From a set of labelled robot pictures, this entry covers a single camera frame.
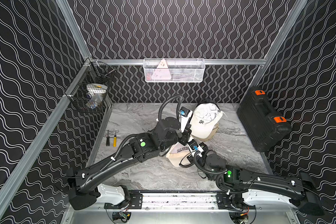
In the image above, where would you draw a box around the black wire basket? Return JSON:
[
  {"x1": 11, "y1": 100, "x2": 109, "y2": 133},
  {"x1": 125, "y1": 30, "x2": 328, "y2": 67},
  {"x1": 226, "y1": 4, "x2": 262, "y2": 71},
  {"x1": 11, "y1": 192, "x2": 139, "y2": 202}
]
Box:
[{"x1": 68, "y1": 61, "x2": 117, "y2": 114}]

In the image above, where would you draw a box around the aluminium left side rail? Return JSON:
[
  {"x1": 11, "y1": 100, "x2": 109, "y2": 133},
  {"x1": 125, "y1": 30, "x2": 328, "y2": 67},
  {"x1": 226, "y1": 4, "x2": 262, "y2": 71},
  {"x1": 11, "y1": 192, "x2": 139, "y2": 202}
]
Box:
[{"x1": 0, "y1": 58, "x2": 91, "y2": 220}]

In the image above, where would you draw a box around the black tool case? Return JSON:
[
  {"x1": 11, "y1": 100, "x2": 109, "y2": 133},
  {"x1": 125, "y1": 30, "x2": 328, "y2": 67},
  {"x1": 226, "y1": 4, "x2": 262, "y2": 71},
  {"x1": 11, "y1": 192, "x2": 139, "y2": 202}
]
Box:
[{"x1": 237, "y1": 86, "x2": 292, "y2": 152}]

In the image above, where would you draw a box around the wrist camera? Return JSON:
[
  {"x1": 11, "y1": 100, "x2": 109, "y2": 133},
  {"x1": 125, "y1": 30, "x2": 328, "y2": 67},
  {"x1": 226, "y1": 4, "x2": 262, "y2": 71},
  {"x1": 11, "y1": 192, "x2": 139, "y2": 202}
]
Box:
[
  {"x1": 179, "y1": 106, "x2": 193, "y2": 133},
  {"x1": 188, "y1": 139, "x2": 203, "y2": 154}
]

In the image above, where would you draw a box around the white cap at back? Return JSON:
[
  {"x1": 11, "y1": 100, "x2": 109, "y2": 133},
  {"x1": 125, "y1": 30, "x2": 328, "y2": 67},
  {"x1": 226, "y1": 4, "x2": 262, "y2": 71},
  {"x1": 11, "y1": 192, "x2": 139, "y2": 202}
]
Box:
[{"x1": 189, "y1": 99, "x2": 225, "y2": 141}]

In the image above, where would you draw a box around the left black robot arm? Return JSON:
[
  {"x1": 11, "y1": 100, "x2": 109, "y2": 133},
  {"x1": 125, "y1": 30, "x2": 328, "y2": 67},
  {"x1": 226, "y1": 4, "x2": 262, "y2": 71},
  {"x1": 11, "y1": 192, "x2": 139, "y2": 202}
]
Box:
[{"x1": 65, "y1": 95, "x2": 190, "y2": 211}]

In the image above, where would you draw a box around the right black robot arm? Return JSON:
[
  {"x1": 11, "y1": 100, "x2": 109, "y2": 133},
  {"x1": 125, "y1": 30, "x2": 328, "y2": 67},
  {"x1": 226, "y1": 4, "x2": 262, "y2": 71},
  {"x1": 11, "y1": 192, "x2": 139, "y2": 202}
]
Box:
[{"x1": 186, "y1": 140, "x2": 324, "y2": 216}]

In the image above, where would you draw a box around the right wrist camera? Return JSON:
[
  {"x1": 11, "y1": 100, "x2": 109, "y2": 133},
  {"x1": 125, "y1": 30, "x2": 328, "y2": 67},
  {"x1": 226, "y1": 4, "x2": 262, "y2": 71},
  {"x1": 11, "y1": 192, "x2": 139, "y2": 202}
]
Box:
[{"x1": 188, "y1": 139, "x2": 203, "y2": 154}]

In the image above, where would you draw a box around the aluminium frame post left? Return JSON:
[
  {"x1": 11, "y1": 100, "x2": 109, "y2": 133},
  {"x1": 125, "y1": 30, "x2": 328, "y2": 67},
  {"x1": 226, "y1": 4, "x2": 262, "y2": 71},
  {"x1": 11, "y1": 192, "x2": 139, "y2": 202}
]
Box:
[{"x1": 56, "y1": 0, "x2": 92, "y2": 59}]

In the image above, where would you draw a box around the aluminium frame post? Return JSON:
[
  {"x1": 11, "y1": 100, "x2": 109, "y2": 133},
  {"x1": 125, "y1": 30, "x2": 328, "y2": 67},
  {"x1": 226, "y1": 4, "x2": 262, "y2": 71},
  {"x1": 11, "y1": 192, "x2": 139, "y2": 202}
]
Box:
[
  {"x1": 56, "y1": 0, "x2": 92, "y2": 59},
  {"x1": 241, "y1": 0, "x2": 308, "y2": 102}
]

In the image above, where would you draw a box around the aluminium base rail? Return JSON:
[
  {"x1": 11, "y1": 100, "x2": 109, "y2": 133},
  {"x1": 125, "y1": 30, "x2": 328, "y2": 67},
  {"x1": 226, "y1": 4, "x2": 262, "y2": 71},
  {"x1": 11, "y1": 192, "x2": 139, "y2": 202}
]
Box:
[{"x1": 104, "y1": 190, "x2": 255, "y2": 212}]

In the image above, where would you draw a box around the pink triangle card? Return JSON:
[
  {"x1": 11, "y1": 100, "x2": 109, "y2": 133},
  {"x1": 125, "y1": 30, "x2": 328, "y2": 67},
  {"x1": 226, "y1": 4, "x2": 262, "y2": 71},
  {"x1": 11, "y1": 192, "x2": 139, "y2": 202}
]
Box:
[{"x1": 151, "y1": 59, "x2": 172, "y2": 82}]

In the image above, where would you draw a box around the cream cap with text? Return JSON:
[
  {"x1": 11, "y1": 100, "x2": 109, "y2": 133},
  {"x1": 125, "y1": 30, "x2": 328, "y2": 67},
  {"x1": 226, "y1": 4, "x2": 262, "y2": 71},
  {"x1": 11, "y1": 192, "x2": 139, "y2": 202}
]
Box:
[{"x1": 165, "y1": 142, "x2": 192, "y2": 167}]

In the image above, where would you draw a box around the aluminium back crossbar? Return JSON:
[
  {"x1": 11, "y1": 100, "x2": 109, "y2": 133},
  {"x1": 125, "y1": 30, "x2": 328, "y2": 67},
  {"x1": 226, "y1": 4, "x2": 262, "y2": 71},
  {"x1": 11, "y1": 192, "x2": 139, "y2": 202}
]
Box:
[{"x1": 93, "y1": 58, "x2": 267, "y2": 66}]

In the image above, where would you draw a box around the aluminium frame post right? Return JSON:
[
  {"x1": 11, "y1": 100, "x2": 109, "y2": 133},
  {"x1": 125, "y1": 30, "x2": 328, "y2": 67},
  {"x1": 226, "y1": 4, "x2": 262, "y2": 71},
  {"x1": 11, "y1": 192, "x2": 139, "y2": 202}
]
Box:
[{"x1": 241, "y1": 0, "x2": 308, "y2": 102}]

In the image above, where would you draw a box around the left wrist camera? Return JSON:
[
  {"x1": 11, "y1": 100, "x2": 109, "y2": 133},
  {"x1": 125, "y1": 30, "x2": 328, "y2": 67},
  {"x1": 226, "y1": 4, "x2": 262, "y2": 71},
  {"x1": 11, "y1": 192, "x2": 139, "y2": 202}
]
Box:
[{"x1": 179, "y1": 106, "x2": 193, "y2": 133}]

